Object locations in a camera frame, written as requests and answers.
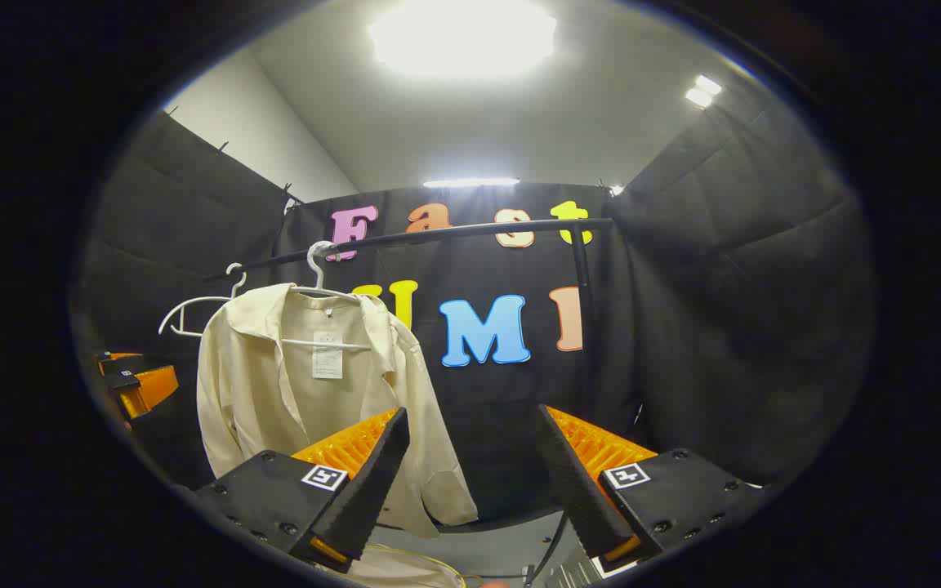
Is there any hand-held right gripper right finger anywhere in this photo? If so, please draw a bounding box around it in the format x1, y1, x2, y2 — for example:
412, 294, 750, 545
536, 403, 767, 577

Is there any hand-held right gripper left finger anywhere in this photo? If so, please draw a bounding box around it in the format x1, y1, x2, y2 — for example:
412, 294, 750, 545
191, 407, 411, 574

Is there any round laundry hamper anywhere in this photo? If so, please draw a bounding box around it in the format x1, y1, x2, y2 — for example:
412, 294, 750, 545
314, 542, 469, 588

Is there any cream shirt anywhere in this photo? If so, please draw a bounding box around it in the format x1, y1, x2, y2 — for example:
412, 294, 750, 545
197, 283, 479, 538

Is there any white plastic hanger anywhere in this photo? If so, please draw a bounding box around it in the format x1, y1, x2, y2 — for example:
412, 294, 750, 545
158, 262, 247, 338
281, 240, 375, 354

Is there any black clothes rack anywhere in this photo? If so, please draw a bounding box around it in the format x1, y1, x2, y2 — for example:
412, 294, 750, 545
207, 217, 614, 586

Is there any white ribbed box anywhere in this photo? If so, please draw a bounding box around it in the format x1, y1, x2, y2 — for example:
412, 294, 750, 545
548, 523, 639, 588

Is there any black backdrop cloth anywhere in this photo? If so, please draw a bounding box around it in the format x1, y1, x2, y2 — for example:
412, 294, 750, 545
70, 82, 876, 523

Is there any ceiling strip light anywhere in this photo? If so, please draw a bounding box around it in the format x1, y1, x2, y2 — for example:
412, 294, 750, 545
423, 176, 522, 189

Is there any small ceiling light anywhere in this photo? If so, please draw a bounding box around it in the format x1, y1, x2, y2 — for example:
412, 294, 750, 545
685, 74, 723, 109

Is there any large ceiling light panel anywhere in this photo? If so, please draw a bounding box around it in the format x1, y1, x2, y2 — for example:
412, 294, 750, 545
367, 0, 560, 81

